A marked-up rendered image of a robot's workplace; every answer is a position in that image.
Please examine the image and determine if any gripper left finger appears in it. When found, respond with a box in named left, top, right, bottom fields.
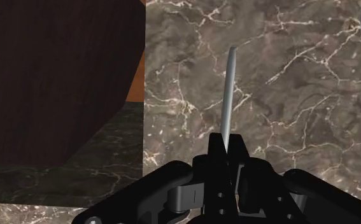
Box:
left=71, top=132, right=237, bottom=224

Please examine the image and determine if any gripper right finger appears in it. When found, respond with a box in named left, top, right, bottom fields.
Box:
left=228, top=134, right=361, bottom=224

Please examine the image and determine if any thin grey metal utensil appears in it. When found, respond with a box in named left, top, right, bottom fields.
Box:
left=219, top=45, right=238, bottom=155

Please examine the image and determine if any dark wood robot stand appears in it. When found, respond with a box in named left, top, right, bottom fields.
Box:
left=0, top=0, right=146, bottom=167

